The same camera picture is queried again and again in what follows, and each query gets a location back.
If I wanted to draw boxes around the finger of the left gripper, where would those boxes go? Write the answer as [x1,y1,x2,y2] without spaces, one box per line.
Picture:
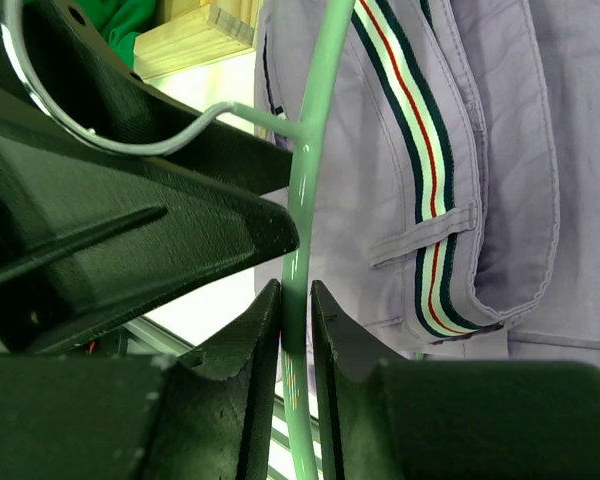
[0,1,291,196]
[0,117,299,353]

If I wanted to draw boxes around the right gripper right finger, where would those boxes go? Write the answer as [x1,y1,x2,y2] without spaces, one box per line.
[311,281,600,479]

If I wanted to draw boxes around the purple trousers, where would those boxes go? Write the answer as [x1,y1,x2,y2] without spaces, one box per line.
[253,0,600,366]

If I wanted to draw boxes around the wooden clothes rack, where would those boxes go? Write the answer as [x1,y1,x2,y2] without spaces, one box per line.
[133,0,263,80]

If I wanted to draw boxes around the mint green clothes hanger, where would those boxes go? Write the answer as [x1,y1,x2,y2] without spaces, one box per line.
[1,1,354,479]

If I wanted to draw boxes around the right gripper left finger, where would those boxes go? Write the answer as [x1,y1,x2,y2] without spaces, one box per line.
[0,280,281,479]

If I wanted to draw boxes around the green t-shirt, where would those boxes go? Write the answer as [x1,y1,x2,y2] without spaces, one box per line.
[22,0,157,69]

